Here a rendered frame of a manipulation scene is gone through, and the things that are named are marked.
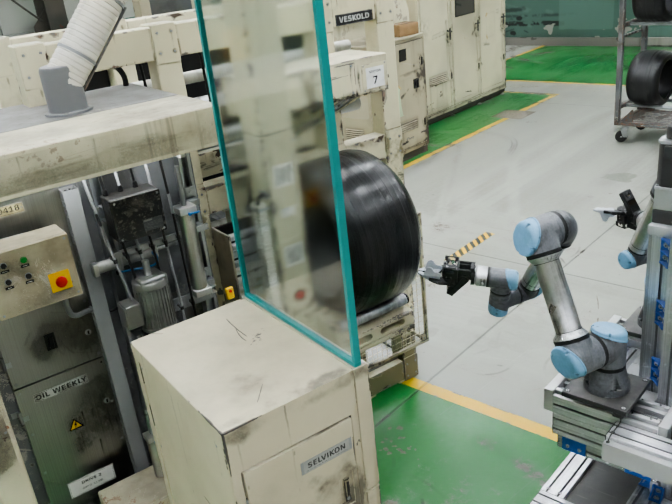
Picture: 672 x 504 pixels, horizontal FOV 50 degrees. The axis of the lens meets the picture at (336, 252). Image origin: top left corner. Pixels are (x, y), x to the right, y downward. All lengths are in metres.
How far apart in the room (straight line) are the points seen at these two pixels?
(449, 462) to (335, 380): 1.77
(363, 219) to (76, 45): 1.05
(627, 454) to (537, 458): 0.97
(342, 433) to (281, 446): 0.17
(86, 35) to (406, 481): 2.21
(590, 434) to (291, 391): 1.34
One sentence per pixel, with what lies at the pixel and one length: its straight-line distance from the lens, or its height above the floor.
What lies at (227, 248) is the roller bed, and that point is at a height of 1.14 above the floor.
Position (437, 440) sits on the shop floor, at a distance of 3.57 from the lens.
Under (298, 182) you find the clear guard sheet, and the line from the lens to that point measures 1.70.
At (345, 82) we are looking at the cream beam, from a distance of 2.86.
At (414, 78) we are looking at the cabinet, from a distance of 7.70.
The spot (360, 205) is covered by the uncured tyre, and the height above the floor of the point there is 1.38.
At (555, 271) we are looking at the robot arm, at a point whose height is 1.16.
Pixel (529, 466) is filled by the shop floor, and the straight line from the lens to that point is 3.44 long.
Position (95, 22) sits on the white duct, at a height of 2.05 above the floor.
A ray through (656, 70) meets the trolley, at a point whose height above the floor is 0.74.
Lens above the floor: 2.21
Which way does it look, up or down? 23 degrees down
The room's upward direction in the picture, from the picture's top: 6 degrees counter-clockwise
